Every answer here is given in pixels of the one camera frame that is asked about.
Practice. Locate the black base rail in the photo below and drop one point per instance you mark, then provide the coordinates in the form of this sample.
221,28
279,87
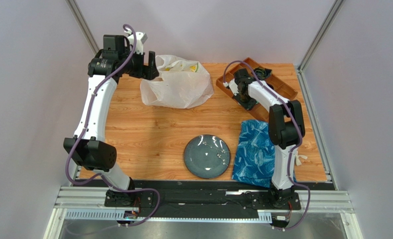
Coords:
212,200

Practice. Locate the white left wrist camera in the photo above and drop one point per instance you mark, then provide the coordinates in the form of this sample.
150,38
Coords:
141,38

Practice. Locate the dark blue ceramic plate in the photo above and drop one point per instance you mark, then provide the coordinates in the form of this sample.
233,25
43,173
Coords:
207,156

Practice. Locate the blue patterned cloth bag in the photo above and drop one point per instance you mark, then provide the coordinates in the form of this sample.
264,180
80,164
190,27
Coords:
255,155

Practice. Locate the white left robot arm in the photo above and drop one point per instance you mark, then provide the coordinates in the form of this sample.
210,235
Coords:
88,148

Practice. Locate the dark rolled sock upper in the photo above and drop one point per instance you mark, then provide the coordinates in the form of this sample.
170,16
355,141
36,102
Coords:
263,73

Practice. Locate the white plastic bag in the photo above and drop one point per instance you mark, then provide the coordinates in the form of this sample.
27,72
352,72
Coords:
181,84

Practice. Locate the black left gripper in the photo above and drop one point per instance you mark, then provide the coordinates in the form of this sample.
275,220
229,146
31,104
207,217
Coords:
149,72

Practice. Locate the aluminium frame base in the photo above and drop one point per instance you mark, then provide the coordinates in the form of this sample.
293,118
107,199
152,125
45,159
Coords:
78,203

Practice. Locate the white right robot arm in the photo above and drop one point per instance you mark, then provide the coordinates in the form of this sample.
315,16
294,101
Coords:
285,129

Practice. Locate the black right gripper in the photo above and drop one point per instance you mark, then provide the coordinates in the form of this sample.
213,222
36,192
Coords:
241,97

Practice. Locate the teal white sock lower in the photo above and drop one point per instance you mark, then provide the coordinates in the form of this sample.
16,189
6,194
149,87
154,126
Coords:
249,105

